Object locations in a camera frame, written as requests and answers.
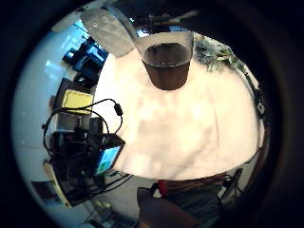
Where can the white tablecloth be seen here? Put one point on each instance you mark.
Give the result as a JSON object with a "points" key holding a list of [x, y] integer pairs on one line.
{"points": [[190, 126]]}

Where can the translucent grey plastic piece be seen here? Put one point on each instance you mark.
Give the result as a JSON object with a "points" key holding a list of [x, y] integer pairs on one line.
{"points": [[107, 30]]}

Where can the green flower bunch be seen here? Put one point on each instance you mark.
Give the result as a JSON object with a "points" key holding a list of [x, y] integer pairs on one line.
{"points": [[213, 53]]}

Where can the black and blue chairs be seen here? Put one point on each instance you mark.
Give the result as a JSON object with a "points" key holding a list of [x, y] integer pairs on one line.
{"points": [[87, 61]]}

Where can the small monitor with lit screen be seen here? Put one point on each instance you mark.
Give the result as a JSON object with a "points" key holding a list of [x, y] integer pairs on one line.
{"points": [[107, 156]]}

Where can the yellow pad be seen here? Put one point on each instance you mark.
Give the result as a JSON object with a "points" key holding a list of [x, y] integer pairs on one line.
{"points": [[77, 100]]}

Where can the the person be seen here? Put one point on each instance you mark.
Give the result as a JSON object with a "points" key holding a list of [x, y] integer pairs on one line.
{"points": [[177, 205]]}

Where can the black equipment stack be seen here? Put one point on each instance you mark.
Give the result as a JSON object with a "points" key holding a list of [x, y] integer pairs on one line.
{"points": [[71, 164]]}

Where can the clear vase with brown water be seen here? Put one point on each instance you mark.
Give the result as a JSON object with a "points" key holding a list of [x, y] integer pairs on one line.
{"points": [[167, 68]]}

